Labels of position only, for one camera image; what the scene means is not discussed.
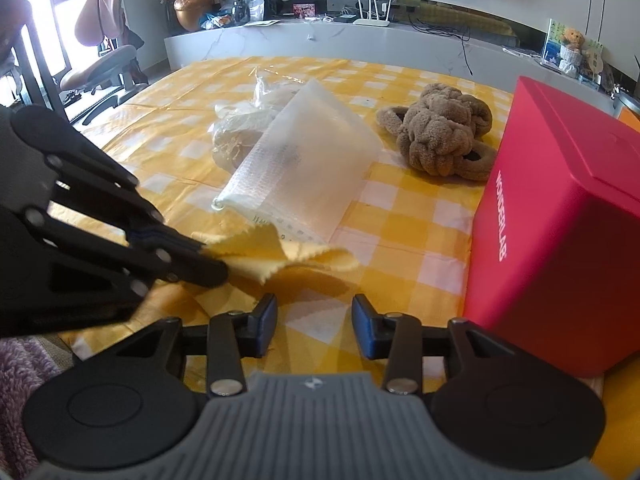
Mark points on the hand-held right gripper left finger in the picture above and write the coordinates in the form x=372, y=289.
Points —
x=267, y=325

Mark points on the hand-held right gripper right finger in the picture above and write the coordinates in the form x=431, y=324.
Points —
x=362, y=330

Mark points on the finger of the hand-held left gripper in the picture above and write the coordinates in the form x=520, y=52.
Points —
x=200, y=270
x=150, y=220

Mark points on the yellow cleaning cloth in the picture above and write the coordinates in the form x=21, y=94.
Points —
x=270, y=255

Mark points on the yellow checked tablecloth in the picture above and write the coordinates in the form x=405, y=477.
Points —
x=400, y=240

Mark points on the clear bag of white stuffing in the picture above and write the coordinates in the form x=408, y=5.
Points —
x=240, y=130

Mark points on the white bubble wrap bag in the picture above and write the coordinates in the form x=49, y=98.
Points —
x=310, y=160

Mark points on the pink ergonomic chair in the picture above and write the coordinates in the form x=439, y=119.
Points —
x=105, y=15

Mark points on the purple fuzzy garment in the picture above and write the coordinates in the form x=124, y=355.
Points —
x=20, y=370

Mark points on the snack bag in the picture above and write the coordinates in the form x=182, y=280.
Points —
x=216, y=21

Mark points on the golden gourd ornament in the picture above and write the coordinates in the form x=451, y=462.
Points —
x=192, y=10

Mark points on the brown plush toy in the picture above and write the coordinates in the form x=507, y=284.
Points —
x=440, y=130

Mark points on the red box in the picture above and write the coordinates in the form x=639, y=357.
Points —
x=550, y=210

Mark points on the sheet of paper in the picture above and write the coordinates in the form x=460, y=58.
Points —
x=261, y=23

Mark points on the white and blue bag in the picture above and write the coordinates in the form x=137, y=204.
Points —
x=255, y=2

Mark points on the pink photo card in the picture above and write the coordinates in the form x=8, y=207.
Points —
x=304, y=10

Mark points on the small black device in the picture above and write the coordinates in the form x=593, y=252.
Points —
x=344, y=18

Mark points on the white marble tv console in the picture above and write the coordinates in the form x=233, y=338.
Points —
x=375, y=45

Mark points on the white router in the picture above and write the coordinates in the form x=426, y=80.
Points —
x=372, y=21

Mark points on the small teddy bear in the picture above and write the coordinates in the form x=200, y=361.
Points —
x=571, y=52

